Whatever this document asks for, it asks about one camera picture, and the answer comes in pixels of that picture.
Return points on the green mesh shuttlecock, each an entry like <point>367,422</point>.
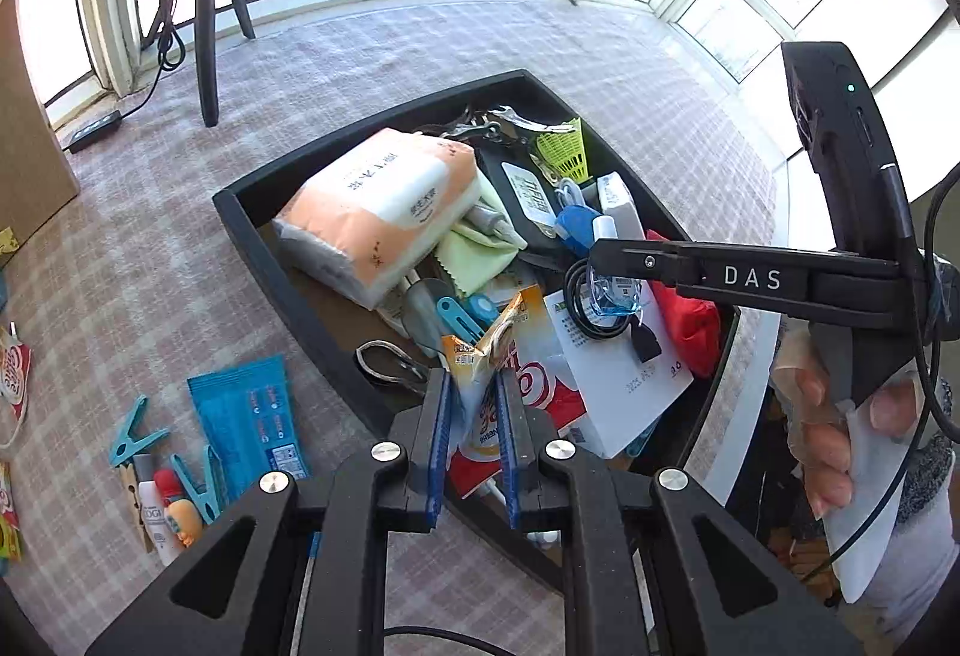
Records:
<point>562,149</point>

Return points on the small coffee mate sachet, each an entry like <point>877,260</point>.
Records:
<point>473,366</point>

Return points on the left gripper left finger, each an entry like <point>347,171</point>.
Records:
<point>423,433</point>

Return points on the blue foil pouch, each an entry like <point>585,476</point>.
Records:
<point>246,416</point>

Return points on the red cloth pouch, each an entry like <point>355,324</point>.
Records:
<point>694,327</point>

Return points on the orange cartoon figurine keychain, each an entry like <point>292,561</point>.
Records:
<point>180,513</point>

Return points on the black power adapter with cable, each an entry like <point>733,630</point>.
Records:
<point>94,130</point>

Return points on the brown wooden board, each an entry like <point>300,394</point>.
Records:
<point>36,178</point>

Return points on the light green cleaning cloth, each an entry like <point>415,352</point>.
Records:
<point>480,245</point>

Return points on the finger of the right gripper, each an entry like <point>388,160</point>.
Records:
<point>638,259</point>

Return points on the black storage tray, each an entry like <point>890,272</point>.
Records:
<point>494,116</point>

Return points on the wooden clothespin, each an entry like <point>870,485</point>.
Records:
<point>131,489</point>

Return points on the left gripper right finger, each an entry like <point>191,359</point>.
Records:
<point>532,500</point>

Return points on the small white spray bottle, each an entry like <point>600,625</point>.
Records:
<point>166,543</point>

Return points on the white paper card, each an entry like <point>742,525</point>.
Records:
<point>623,392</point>

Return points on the large coffee mate sachet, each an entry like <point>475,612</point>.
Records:
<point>16,367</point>

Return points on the checkered pink tablecloth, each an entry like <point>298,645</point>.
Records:
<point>134,287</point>

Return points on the teal plastic clothespin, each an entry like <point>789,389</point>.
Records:
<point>128,442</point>
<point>208,495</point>

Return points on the person's right hand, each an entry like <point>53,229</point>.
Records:
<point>818,434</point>

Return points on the orange white tissue pack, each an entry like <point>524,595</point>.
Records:
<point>361,223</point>

